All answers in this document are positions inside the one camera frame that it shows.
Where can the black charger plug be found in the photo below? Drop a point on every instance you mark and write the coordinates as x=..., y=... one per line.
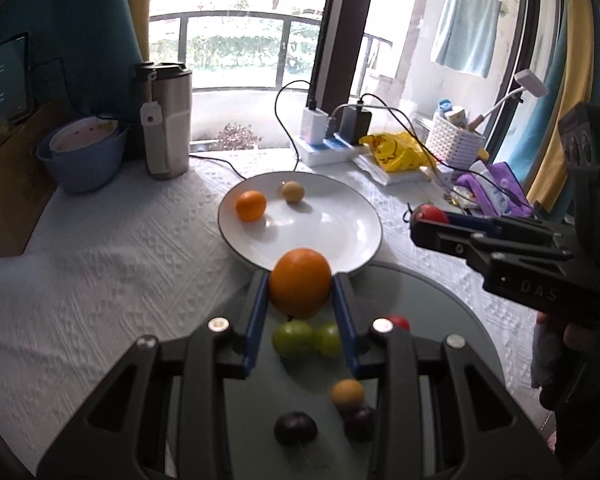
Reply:
x=355, y=122

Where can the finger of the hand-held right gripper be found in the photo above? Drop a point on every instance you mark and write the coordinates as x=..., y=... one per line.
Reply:
x=520, y=227
x=445, y=240

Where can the white desk lamp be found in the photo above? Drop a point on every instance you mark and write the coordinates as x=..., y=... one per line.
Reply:
x=530, y=82

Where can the potted plant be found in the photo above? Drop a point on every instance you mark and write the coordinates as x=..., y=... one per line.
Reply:
x=236, y=137

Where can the yellow plastic bag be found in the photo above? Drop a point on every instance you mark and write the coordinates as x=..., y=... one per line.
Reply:
x=395, y=152

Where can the blue and yellow curtain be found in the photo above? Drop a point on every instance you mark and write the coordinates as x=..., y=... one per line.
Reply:
x=565, y=60
x=80, y=20

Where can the round grey-green glass tray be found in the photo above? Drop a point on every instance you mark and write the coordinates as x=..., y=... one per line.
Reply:
x=430, y=300

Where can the pale pink bowl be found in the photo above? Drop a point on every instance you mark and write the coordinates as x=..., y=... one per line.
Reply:
x=80, y=137

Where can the blue plastic bowl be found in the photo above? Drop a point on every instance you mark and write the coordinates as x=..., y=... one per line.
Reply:
x=85, y=170

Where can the white embossed tablecloth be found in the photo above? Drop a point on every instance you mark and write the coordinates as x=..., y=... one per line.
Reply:
x=130, y=270

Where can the dark tablet screen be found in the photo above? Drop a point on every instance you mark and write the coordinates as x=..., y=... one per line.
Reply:
x=2, y=80

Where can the steel travel mug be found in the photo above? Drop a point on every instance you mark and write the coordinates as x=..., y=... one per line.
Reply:
x=172, y=95

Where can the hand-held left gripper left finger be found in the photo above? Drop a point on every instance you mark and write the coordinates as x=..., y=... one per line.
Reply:
x=258, y=310

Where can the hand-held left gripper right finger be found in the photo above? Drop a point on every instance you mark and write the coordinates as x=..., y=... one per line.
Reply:
x=344, y=310

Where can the black balcony railing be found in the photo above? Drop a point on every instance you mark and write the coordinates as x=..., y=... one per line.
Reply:
x=230, y=17

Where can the dark purple plum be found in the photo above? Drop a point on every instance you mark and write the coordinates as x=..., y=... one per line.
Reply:
x=360, y=425
x=294, y=429

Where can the brown cardboard box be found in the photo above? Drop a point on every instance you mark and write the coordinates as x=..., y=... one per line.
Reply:
x=10, y=185

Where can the white woven basket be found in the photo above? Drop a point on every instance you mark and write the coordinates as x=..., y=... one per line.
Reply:
x=455, y=142

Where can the green plum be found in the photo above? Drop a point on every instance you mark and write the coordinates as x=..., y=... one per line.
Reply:
x=293, y=340
x=328, y=341

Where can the white charger plug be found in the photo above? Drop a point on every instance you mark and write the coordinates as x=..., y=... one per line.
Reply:
x=312, y=125

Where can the red cherry tomato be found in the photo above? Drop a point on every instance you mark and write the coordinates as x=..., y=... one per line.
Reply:
x=430, y=212
x=400, y=321

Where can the small mandarin orange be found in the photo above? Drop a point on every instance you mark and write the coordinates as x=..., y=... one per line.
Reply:
x=251, y=206

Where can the tan round longan fruit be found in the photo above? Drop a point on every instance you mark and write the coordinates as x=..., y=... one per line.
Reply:
x=293, y=192
x=347, y=395

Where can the person's right hand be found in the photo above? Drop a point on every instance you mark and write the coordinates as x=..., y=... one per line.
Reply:
x=577, y=335

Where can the white power strip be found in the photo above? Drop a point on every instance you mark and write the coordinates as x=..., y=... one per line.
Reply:
x=325, y=152

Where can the purple cloth pouch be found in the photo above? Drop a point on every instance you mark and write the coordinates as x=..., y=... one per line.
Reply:
x=485, y=185

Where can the light blue hanging towel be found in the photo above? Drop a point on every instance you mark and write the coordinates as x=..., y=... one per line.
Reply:
x=465, y=30

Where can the white bottle with blue cap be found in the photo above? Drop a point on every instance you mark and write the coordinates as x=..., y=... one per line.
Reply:
x=445, y=109

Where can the large orange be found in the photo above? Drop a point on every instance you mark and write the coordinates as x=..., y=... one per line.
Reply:
x=300, y=282

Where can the white round plate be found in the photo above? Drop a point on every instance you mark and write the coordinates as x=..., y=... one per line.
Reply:
x=325, y=230

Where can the white tissue packet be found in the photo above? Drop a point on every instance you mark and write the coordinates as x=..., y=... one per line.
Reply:
x=380, y=172

